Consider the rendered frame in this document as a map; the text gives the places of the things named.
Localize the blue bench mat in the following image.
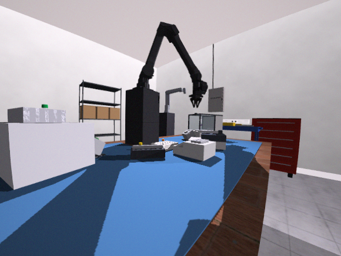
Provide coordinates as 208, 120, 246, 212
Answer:
0, 140, 262, 256

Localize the white tube rack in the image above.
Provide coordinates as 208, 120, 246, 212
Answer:
151, 141, 178, 151

